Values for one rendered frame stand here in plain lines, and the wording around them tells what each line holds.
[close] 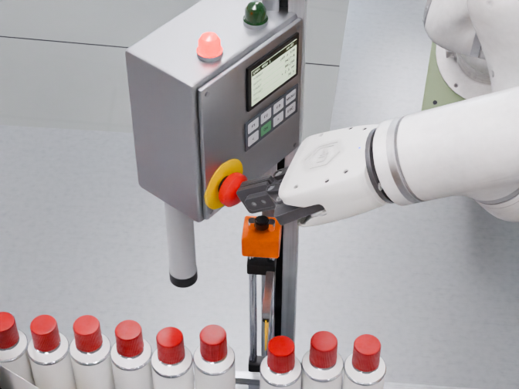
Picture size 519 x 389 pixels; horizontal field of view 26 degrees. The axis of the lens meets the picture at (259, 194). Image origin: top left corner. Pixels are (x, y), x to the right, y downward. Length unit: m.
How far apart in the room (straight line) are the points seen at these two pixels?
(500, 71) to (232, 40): 0.27
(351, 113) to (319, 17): 1.70
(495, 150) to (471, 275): 0.81
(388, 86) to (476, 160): 1.13
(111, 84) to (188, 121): 2.37
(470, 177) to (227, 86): 0.26
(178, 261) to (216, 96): 0.34
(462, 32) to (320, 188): 0.64
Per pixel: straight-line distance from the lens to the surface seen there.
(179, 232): 1.36
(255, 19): 1.15
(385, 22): 2.29
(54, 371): 1.43
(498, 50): 1.12
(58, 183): 1.95
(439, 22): 1.66
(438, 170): 1.03
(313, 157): 1.12
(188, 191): 1.19
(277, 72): 1.18
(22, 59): 3.63
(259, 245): 1.32
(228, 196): 1.18
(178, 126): 1.13
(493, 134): 1.00
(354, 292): 1.75
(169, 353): 1.37
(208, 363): 1.39
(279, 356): 1.35
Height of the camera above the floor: 2.15
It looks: 44 degrees down
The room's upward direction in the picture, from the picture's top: straight up
